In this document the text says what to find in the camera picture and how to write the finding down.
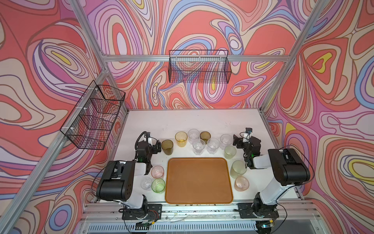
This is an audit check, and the small pale green glass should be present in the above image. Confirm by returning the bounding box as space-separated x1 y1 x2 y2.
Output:
224 145 237 160

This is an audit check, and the tall pale green glass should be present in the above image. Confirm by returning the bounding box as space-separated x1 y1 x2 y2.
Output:
230 160 247 179

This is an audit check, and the pink glass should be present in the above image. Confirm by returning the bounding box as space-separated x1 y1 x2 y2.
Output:
234 176 250 192
151 165 165 179

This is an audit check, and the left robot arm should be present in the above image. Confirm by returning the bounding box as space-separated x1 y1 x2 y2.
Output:
95 140 161 210

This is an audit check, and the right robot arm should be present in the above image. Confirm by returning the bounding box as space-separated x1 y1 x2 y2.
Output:
230 133 311 216

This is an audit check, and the brown plastic tray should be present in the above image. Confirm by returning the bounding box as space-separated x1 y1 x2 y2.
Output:
165 158 233 205

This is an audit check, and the dark olive glass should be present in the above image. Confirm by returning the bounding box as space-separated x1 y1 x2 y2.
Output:
161 139 174 156

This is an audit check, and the small clear glass left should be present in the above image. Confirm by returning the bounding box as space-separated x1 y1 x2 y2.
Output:
140 177 153 190

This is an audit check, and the bright green glass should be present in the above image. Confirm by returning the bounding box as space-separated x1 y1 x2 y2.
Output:
152 178 166 193

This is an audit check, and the yellow glass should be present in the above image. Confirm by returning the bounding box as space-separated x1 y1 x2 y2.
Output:
175 131 188 147

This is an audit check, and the brown glass back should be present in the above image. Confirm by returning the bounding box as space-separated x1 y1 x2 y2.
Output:
200 131 211 144

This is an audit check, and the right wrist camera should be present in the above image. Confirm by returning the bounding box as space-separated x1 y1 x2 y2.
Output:
245 127 253 134

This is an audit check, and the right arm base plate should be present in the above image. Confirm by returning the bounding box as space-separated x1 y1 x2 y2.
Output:
237 203 279 219

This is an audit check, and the left black wire basket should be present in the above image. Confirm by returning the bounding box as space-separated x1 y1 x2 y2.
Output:
60 81 126 150

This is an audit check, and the black wire basket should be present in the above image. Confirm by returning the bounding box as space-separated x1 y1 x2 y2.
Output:
60 81 126 150
168 49 232 84

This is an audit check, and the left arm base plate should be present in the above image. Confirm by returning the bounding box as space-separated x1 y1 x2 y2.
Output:
121 203 162 221

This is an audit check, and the back black wire basket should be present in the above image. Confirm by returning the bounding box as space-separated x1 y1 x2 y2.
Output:
168 49 232 84

